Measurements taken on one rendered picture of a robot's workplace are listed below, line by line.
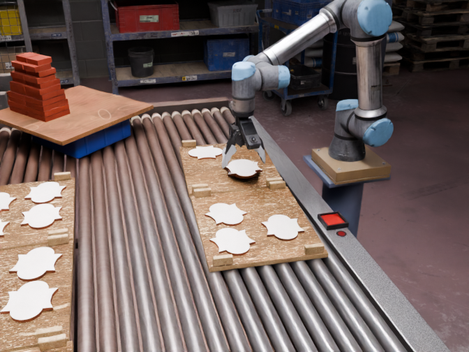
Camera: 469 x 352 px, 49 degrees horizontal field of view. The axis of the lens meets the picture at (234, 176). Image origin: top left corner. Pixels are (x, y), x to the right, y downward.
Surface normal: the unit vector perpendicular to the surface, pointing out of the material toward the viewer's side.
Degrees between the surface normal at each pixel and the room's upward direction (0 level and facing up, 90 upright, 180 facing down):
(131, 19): 90
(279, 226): 0
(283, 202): 0
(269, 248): 0
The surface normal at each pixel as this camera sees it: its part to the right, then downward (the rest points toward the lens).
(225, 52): 0.21, 0.46
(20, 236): 0.00, -0.89
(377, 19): 0.36, 0.29
